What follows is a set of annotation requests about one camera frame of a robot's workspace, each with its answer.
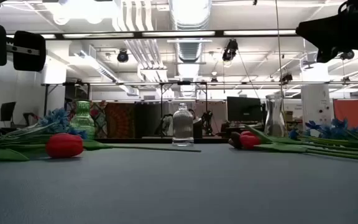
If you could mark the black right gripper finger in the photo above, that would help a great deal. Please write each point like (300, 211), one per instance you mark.
(322, 31)
(326, 54)

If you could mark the bright red artificial tulip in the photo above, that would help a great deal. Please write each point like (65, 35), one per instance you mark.
(246, 132)
(64, 145)
(250, 142)

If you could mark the black background robot arm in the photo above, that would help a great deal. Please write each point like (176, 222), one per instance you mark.
(207, 123)

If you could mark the clear tall glass vase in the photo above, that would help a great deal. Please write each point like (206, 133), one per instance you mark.
(275, 121)

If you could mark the green glass vase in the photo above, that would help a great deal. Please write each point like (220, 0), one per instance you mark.
(82, 121)

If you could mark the clear ribbed glass bottle vase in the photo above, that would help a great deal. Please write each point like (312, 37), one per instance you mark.
(182, 127)

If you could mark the white pillar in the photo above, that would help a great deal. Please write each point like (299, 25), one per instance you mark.
(317, 102)

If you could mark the small black monitor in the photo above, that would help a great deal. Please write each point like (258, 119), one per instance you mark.
(7, 110)

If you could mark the large black computer monitor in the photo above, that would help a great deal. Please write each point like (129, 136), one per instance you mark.
(244, 109)

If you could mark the orange patterned tapestry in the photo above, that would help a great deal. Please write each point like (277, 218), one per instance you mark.
(120, 121)

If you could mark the black ceiling-mounted camera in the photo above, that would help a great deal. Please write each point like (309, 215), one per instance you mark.
(123, 56)
(347, 55)
(230, 49)

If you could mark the orange partition wall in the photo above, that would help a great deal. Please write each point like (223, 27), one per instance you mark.
(350, 112)

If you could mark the silver ceiling duct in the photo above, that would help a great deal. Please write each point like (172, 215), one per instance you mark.
(190, 49)

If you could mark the black overhead frame bar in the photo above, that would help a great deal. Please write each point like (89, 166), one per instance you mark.
(138, 34)

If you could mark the black aluminium table frame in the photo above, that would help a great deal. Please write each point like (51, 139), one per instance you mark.
(135, 140)

